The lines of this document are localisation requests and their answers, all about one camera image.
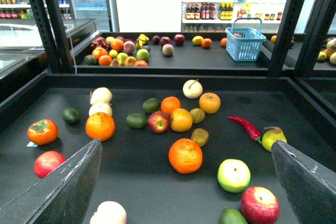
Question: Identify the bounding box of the red chili pepper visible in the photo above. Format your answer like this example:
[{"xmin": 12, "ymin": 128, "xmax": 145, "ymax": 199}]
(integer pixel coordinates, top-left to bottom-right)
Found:
[{"xmin": 227, "ymin": 115, "xmax": 261, "ymax": 144}]

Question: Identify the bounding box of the pale pink peach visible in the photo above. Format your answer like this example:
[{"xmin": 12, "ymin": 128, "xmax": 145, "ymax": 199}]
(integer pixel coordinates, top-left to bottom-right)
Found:
[{"xmin": 89, "ymin": 201, "xmax": 127, "ymax": 224}]

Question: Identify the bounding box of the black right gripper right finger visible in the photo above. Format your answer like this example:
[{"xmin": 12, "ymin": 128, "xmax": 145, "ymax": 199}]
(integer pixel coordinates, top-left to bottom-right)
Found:
[{"xmin": 271, "ymin": 140, "xmax": 335, "ymax": 223}]

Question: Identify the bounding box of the yellow lemon far shelf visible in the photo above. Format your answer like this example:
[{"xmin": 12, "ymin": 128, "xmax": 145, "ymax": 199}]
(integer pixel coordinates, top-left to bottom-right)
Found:
[{"xmin": 192, "ymin": 36, "xmax": 203, "ymax": 46}]

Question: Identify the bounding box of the small orange near front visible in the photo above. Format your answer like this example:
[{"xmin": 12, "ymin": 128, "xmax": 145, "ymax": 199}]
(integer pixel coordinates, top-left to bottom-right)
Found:
[{"xmin": 161, "ymin": 96, "xmax": 181, "ymax": 115}]

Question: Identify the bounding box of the green apple far shelf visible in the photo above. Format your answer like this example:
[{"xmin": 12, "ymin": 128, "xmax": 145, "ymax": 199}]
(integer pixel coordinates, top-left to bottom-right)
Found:
[{"xmin": 136, "ymin": 49, "xmax": 150, "ymax": 62}]

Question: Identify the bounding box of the orange persimmon with leaf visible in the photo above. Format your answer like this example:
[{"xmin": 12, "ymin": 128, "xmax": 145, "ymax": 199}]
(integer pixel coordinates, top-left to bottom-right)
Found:
[{"xmin": 27, "ymin": 119, "xmax": 58, "ymax": 146}]

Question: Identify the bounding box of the white retail shelf with bottles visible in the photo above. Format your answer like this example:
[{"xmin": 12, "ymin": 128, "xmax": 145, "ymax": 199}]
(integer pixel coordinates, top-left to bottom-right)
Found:
[{"xmin": 181, "ymin": 0, "xmax": 287, "ymax": 34}]

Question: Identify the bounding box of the white pear with stem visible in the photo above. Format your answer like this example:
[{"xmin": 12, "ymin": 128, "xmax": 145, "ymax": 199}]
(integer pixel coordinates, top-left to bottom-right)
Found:
[{"xmin": 182, "ymin": 79, "xmax": 203, "ymax": 99}]

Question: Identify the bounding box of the yellow-green pear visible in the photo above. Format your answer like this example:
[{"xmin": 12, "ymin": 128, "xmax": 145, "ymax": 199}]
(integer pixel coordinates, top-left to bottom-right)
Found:
[{"xmin": 261, "ymin": 126, "xmax": 287, "ymax": 152}]

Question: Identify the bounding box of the kiwi fruit upper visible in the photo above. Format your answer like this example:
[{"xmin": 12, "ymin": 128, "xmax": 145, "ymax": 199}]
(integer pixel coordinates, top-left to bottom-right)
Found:
[{"xmin": 190, "ymin": 108, "xmax": 205, "ymax": 124}]

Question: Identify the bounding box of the glass freezer chest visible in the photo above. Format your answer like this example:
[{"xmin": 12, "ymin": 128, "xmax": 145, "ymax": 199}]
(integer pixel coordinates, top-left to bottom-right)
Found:
[{"xmin": 1, "ymin": 19, "xmax": 100, "ymax": 73}]

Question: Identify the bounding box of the green lime lower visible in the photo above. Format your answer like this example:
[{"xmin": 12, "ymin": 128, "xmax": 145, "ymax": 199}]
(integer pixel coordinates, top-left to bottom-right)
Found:
[{"xmin": 126, "ymin": 113, "xmax": 148, "ymax": 129}]

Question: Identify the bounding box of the orange beside far lemon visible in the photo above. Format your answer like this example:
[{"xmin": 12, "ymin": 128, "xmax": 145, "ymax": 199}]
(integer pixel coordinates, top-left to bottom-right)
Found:
[{"xmin": 201, "ymin": 38, "xmax": 212, "ymax": 49}]

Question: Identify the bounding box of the green lime upper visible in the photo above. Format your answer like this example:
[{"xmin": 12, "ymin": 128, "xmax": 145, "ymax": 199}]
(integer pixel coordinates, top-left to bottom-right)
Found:
[{"xmin": 142, "ymin": 98, "xmax": 161, "ymax": 114}]

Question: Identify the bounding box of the small dark green lime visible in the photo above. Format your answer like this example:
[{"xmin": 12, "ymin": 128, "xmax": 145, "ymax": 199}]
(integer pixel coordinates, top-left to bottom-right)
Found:
[{"xmin": 62, "ymin": 108, "xmax": 80, "ymax": 125}]

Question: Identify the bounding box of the green apple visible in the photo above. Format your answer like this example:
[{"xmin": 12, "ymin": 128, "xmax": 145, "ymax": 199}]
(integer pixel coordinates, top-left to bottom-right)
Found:
[{"xmin": 217, "ymin": 159, "xmax": 251, "ymax": 193}]

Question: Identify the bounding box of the red apple front right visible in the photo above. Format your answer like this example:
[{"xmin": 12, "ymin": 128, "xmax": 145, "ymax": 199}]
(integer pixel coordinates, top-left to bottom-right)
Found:
[{"xmin": 240, "ymin": 186, "xmax": 280, "ymax": 223}]

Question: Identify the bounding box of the pink peach far shelf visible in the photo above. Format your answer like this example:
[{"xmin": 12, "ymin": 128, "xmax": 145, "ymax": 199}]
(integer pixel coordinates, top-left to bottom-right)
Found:
[{"xmin": 162, "ymin": 44, "xmax": 174, "ymax": 57}]

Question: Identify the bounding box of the blue basket on far shelf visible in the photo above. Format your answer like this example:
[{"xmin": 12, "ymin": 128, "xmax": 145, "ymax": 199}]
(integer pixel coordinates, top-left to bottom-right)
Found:
[{"xmin": 225, "ymin": 17, "xmax": 266, "ymax": 62}]

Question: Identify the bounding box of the kiwi fruit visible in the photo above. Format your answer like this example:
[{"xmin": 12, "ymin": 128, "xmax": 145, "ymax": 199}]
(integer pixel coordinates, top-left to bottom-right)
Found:
[
  {"xmin": 191, "ymin": 128, "xmax": 209, "ymax": 147},
  {"xmin": 190, "ymin": 108, "xmax": 205, "ymax": 124}
]

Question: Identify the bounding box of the kiwi fruit lower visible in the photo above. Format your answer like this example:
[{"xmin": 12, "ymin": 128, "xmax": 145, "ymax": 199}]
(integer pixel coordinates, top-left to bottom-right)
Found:
[{"xmin": 191, "ymin": 128, "xmax": 209, "ymax": 147}]

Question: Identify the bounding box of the black metal shelf frame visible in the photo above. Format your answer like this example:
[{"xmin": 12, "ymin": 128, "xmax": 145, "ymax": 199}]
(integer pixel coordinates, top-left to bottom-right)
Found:
[{"xmin": 0, "ymin": 0, "xmax": 336, "ymax": 224}]

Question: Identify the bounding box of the red-yellow apple centre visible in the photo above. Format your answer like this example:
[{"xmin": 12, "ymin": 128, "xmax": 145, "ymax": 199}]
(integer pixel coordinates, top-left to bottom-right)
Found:
[{"xmin": 148, "ymin": 111, "xmax": 171, "ymax": 134}]

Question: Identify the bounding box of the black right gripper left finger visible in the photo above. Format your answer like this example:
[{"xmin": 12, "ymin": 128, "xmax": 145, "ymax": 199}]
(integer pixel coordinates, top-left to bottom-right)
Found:
[{"xmin": 1, "ymin": 140, "xmax": 102, "ymax": 223}]

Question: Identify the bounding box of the orange persimmon-like fruit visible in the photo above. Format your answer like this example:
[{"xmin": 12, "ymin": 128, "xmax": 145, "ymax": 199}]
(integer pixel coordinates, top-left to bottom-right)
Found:
[{"xmin": 170, "ymin": 108, "xmax": 193, "ymax": 133}]

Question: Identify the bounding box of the yellow-orange apple fruit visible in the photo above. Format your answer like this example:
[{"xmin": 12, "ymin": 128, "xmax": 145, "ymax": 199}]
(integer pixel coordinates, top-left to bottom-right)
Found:
[{"xmin": 199, "ymin": 92, "xmax": 221, "ymax": 114}]

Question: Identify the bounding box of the large orange left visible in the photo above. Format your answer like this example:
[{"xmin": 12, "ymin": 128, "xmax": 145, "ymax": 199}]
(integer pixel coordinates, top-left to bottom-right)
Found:
[{"xmin": 85, "ymin": 112, "xmax": 116, "ymax": 142}]

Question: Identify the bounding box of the red pomegranate fruit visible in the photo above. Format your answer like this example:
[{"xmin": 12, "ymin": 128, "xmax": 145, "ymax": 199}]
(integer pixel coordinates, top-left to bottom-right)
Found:
[{"xmin": 34, "ymin": 151, "xmax": 66, "ymax": 178}]

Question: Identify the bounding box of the large orange centre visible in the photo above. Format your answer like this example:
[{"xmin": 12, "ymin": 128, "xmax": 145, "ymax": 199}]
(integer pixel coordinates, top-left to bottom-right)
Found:
[{"xmin": 168, "ymin": 138, "xmax": 203, "ymax": 174}]

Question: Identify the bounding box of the large orange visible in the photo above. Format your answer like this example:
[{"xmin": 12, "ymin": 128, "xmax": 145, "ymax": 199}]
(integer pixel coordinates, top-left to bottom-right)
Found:
[
  {"xmin": 168, "ymin": 138, "xmax": 203, "ymax": 174},
  {"xmin": 85, "ymin": 112, "xmax": 116, "ymax": 142}
]

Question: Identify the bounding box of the dark red apple far shelf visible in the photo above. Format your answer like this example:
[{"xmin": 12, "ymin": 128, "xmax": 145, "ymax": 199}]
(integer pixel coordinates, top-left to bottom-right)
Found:
[{"xmin": 174, "ymin": 34, "xmax": 185, "ymax": 46}]

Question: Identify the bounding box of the orange far shelf left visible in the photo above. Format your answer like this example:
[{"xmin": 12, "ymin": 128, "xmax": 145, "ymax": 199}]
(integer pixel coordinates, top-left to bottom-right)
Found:
[{"xmin": 110, "ymin": 38, "xmax": 124, "ymax": 52}]

